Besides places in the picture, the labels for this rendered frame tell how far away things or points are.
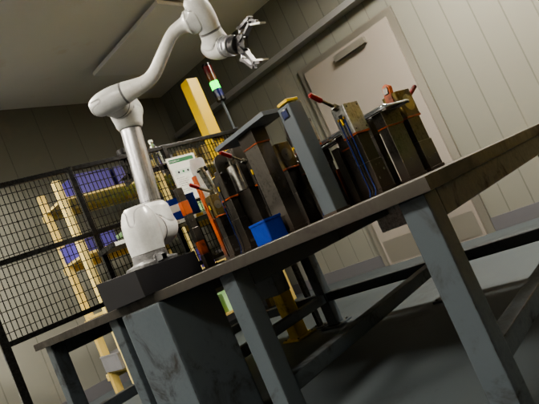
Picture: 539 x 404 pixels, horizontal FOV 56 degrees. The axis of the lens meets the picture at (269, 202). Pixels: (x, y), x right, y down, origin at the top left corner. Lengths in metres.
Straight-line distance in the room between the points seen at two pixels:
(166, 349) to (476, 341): 1.24
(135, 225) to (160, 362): 0.58
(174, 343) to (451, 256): 1.19
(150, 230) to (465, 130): 3.15
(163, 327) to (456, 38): 3.48
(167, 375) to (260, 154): 0.99
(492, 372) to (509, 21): 3.50
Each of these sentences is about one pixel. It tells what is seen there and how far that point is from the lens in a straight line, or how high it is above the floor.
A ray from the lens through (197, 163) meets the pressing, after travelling 3.13.
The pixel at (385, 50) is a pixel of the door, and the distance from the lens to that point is 4.89.
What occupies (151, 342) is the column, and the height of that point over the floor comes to 0.51.
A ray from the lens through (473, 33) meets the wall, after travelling 4.66.
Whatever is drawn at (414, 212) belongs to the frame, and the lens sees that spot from 1.37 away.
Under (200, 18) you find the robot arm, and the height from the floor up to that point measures 1.66.
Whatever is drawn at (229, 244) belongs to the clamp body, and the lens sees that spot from 2.72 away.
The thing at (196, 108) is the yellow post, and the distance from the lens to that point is 3.75.
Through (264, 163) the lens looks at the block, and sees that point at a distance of 2.06.
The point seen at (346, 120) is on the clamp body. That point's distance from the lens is 1.94.
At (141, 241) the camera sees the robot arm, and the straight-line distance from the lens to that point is 2.25.
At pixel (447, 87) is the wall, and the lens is 4.72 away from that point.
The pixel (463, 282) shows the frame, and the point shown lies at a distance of 1.38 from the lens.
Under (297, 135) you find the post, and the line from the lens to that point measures 1.90.
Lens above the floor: 0.71
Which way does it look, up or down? 4 degrees up
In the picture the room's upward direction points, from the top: 24 degrees counter-clockwise
